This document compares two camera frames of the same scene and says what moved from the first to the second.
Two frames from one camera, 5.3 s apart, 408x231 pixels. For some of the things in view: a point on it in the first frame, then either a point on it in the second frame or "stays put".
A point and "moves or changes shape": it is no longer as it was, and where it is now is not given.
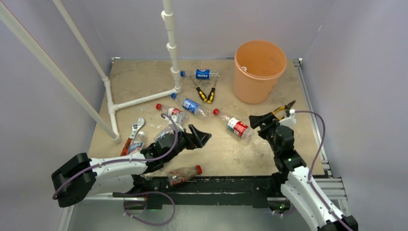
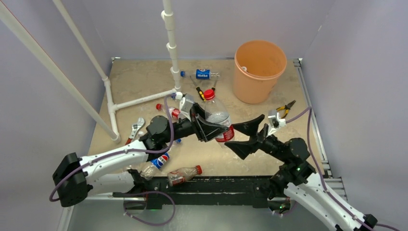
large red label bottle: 237,127 moves or changes shape
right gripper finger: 257,121 -> 243,148
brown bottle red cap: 178,176 stays put
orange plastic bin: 258,64 stays put
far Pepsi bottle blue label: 200,74 stays put
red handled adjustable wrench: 135,128 stays put
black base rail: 212,189 stays put
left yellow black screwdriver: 200,93 stays put
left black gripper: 198,135 -> 208,131
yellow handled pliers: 285,108 stays put
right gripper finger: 267,117 -> 250,128
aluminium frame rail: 328,188 stays put
